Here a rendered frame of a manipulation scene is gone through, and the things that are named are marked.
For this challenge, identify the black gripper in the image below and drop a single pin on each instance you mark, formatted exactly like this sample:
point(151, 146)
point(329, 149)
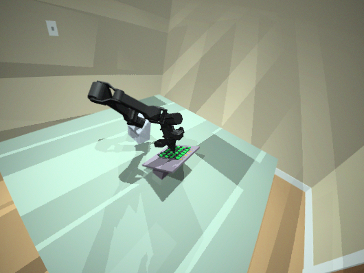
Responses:
point(166, 141)

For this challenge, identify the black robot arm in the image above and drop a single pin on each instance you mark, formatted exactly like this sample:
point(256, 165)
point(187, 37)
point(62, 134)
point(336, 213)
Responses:
point(129, 107)

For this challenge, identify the grey switch panel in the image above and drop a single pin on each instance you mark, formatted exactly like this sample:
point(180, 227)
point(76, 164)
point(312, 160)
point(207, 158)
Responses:
point(167, 161)

